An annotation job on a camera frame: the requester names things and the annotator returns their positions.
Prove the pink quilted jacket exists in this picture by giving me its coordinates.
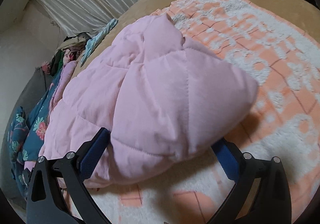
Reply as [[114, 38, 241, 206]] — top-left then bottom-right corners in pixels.
[[40, 14, 258, 188]]

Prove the pile of clothes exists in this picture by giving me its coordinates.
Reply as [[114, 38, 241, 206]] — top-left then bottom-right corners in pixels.
[[41, 32, 91, 77]]

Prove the orange plaid cloud blanket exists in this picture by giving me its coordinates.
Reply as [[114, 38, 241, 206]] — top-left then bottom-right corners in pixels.
[[67, 0, 320, 224]]

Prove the navy floral duvet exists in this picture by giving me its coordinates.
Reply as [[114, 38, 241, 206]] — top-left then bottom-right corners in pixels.
[[7, 61, 77, 198]]

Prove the light blue garment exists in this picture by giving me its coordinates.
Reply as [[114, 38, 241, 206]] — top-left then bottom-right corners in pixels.
[[80, 18, 118, 67]]

